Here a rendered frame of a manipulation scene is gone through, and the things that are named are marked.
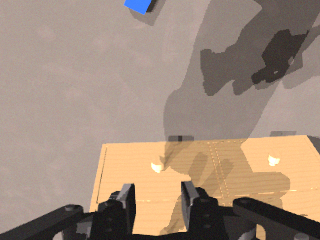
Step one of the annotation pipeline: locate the light wooden drawer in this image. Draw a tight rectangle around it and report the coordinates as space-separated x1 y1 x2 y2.
133 206 186 235
214 138 320 199
98 143 221 204
256 193 320 240

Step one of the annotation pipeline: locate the light wooden chest of drawers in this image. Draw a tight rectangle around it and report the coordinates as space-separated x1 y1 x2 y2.
89 135 320 212

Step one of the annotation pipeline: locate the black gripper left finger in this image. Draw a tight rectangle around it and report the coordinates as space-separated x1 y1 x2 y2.
0 183 136 240

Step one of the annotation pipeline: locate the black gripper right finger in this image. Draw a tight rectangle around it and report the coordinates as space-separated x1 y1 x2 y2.
181 181 320 240

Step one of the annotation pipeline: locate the blue and white eraser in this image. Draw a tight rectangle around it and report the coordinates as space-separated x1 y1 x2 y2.
124 0 151 14

